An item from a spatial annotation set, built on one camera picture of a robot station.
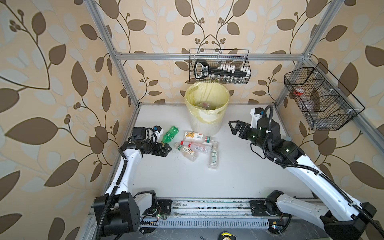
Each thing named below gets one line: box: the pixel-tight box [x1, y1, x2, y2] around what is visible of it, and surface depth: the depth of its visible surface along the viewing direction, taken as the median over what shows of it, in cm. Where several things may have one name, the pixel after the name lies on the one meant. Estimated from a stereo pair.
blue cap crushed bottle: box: [198, 102, 211, 110], surface depth 94 cm
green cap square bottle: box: [174, 142, 199, 162], surface depth 93 cm
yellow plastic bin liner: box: [184, 82, 230, 124], surface depth 93 cm
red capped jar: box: [293, 87, 305, 96], surface depth 84 cm
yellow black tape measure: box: [218, 230, 237, 240], surface depth 66 cm
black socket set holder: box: [194, 60, 251, 79], surface depth 84 cm
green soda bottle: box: [162, 125, 179, 144], surface depth 99 cm
